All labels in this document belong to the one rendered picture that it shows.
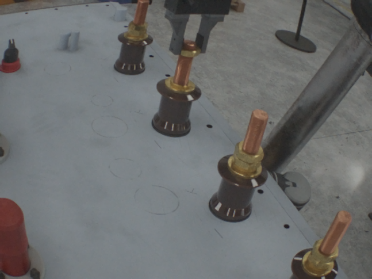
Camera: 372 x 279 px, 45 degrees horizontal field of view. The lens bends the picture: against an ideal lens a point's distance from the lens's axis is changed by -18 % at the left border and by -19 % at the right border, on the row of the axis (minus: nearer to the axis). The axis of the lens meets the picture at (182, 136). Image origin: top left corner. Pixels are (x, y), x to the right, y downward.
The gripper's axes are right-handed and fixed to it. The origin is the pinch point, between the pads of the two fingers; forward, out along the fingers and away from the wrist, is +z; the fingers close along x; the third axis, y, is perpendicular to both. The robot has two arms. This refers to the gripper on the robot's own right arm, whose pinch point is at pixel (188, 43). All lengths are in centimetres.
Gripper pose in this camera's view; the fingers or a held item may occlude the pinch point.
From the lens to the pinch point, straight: 107.5
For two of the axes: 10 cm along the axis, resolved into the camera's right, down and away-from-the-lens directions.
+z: -1.9, 8.2, 5.5
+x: 8.5, -1.4, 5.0
